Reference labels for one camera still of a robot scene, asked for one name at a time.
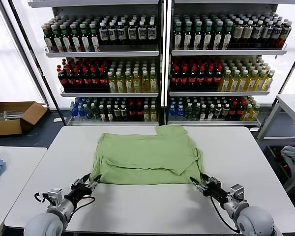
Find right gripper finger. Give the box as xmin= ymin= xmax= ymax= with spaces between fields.
xmin=190 ymin=177 xmax=207 ymax=191
xmin=201 ymin=174 xmax=221 ymax=184

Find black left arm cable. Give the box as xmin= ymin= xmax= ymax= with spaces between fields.
xmin=70 ymin=195 xmax=96 ymax=218

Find grey metal side table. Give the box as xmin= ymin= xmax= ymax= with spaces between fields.
xmin=256 ymin=94 xmax=295 ymax=194

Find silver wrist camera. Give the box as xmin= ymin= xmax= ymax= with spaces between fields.
xmin=230 ymin=184 xmax=246 ymax=202
xmin=47 ymin=188 xmax=64 ymax=206

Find brown cardboard box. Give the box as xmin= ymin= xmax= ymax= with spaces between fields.
xmin=0 ymin=101 xmax=48 ymax=136

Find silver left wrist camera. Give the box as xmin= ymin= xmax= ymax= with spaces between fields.
xmin=47 ymin=188 xmax=64 ymax=206

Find green short-sleeve shirt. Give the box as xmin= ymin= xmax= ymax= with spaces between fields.
xmin=91 ymin=124 xmax=205 ymax=185

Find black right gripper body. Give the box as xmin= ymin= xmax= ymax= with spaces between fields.
xmin=203 ymin=181 xmax=231 ymax=200

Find dark bottle green neck label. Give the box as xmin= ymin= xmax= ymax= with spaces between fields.
xmin=43 ymin=24 xmax=54 ymax=53
xmin=69 ymin=24 xmax=80 ymax=53
xmin=223 ymin=21 xmax=233 ymax=50
xmin=51 ymin=24 xmax=62 ymax=53
xmin=183 ymin=21 xmax=193 ymax=51
xmin=203 ymin=21 xmax=213 ymax=51
xmin=193 ymin=21 xmax=203 ymax=51
xmin=59 ymin=24 xmax=71 ymax=53
xmin=213 ymin=21 xmax=223 ymax=51
xmin=79 ymin=23 xmax=89 ymax=52
xmin=174 ymin=21 xmax=183 ymax=51
xmin=88 ymin=23 xmax=100 ymax=52

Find light grey garment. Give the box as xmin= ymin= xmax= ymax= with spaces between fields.
xmin=281 ymin=145 xmax=295 ymax=174

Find dark bottle white blue label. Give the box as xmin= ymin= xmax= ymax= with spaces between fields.
xmin=147 ymin=21 xmax=157 ymax=46
xmin=117 ymin=21 xmax=127 ymax=46
xmin=252 ymin=20 xmax=264 ymax=49
xmin=271 ymin=21 xmax=283 ymax=49
xmin=98 ymin=22 xmax=109 ymax=46
xmin=262 ymin=21 xmax=273 ymax=49
xmin=108 ymin=22 xmax=118 ymax=46
xmin=137 ymin=21 xmax=147 ymax=46
xmin=127 ymin=21 xmax=137 ymax=46

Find grey metal shelf unit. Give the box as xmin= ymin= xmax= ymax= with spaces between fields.
xmin=165 ymin=0 xmax=290 ymax=128
xmin=28 ymin=0 xmax=166 ymax=126

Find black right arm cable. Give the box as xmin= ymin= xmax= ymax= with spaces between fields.
xmin=209 ymin=195 xmax=241 ymax=234

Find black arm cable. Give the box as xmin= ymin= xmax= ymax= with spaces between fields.
xmin=209 ymin=195 xmax=241 ymax=234
xmin=70 ymin=195 xmax=96 ymax=218

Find reddish drink bottle white label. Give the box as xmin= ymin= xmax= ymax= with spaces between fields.
xmin=279 ymin=22 xmax=293 ymax=49

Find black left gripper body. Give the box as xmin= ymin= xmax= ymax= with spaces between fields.
xmin=63 ymin=183 xmax=93 ymax=202

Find silver metal rods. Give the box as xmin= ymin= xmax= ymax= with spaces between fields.
xmin=0 ymin=110 xmax=23 ymax=121

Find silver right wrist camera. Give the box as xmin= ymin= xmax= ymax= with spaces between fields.
xmin=230 ymin=184 xmax=246 ymax=202

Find black left camera cable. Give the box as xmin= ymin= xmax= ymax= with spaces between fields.
xmin=33 ymin=192 xmax=49 ymax=203

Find cola bottle red cap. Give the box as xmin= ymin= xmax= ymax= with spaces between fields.
xmin=57 ymin=65 xmax=68 ymax=92
xmin=90 ymin=67 xmax=100 ymax=92
xmin=205 ymin=66 xmax=214 ymax=91
xmin=83 ymin=67 xmax=91 ymax=92
xmin=196 ymin=66 xmax=206 ymax=91
xmin=171 ymin=65 xmax=180 ymax=91
xmin=180 ymin=66 xmax=189 ymax=91
xmin=99 ymin=67 xmax=108 ymax=92
xmin=66 ymin=67 xmax=76 ymax=92
xmin=74 ymin=67 xmax=84 ymax=92
xmin=188 ymin=66 xmax=197 ymax=91
xmin=213 ymin=65 xmax=223 ymax=91

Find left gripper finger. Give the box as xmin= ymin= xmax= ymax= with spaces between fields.
xmin=72 ymin=173 xmax=91 ymax=187
xmin=85 ymin=175 xmax=102 ymax=189

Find yellow drink bottle white cap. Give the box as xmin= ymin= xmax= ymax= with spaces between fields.
xmin=247 ymin=70 xmax=259 ymax=92
xmin=141 ymin=70 xmax=149 ymax=93
xmin=220 ymin=70 xmax=231 ymax=92
xmin=107 ymin=71 xmax=117 ymax=93
xmin=124 ymin=71 xmax=133 ymax=93
xmin=238 ymin=70 xmax=249 ymax=92
xmin=132 ymin=70 xmax=141 ymax=93
xmin=148 ymin=70 xmax=157 ymax=93
xmin=116 ymin=71 xmax=125 ymax=93
xmin=230 ymin=70 xmax=240 ymax=92
xmin=263 ymin=70 xmax=276 ymax=92
xmin=255 ymin=70 xmax=267 ymax=92

